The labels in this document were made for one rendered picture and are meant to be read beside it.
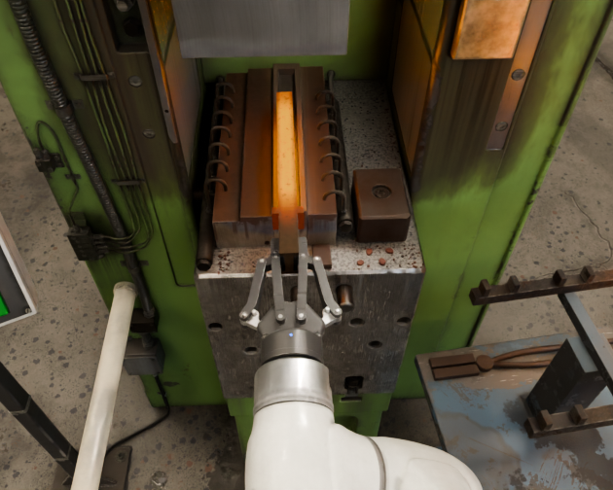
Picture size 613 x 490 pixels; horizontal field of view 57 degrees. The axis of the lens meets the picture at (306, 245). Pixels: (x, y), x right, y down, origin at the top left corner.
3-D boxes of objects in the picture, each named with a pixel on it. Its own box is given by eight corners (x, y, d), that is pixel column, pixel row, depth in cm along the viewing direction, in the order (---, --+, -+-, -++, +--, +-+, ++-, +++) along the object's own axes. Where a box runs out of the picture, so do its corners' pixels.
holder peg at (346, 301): (353, 313, 94) (354, 303, 92) (337, 313, 94) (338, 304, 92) (351, 293, 97) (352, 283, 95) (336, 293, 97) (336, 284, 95)
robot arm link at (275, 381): (333, 431, 67) (329, 384, 71) (336, 398, 60) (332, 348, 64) (255, 434, 67) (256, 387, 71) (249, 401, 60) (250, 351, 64)
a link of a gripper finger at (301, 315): (294, 319, 69) (306, 319, 69) (299, 248, 77) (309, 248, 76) (294, 335, 72) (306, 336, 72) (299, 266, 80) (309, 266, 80)
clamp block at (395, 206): (407, 242, 96) (412, 216, 91) (356, 244, 96) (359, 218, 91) (397, 192, 104) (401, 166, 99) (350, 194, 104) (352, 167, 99)
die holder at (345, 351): (394, 393, 126) (427, 270, 92) (223, 399, 126) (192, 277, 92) (368, 211, 163) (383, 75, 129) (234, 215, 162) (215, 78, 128)
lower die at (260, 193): (335, 244, 96) (338, 210, 90) (216, 248, 96) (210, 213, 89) (322, 97, 123) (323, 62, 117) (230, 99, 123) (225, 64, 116)
